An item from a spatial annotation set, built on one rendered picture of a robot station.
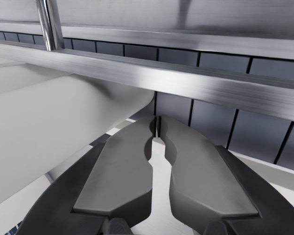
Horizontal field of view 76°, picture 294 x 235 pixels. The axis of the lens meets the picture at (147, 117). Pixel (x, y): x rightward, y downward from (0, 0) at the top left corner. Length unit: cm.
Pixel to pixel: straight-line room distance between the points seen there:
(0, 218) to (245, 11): 48
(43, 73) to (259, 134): 18
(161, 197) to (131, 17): 28
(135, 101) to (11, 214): 37
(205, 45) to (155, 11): 9
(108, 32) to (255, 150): 18
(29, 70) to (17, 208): 34
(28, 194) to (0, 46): 34
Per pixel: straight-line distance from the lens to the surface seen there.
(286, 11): 21
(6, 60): 33
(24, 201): 48
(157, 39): 18
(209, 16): 22
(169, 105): 19
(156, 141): 17
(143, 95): 17
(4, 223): 48
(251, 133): 18
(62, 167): 42
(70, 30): 26
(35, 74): 18
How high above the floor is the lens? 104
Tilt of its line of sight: 50 degrees down
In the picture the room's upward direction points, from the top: 128 degrees counter-clockwise
